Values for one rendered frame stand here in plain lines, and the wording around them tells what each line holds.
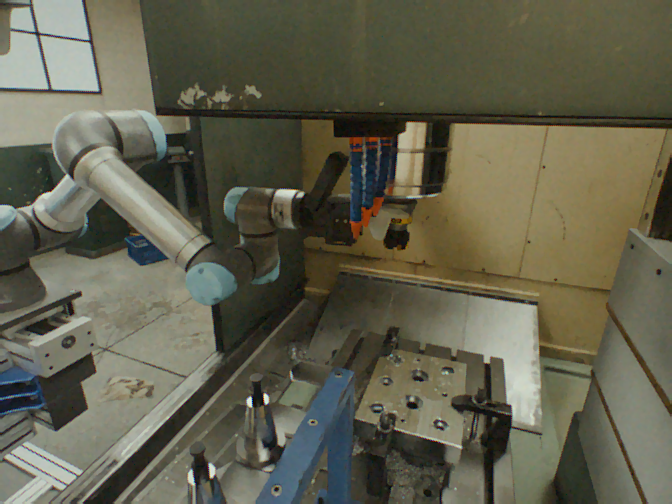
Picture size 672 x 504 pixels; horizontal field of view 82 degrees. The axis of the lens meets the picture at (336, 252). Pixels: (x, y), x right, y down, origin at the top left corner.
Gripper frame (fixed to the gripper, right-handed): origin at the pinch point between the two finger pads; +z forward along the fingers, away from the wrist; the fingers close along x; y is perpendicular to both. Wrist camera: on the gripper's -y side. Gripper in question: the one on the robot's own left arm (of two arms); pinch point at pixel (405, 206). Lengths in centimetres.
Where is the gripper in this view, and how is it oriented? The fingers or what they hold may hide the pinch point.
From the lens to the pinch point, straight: 69.0
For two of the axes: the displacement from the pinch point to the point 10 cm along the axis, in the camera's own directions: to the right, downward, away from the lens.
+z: 9.4, 1.1, -3.2
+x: -3.3, 3.3, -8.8
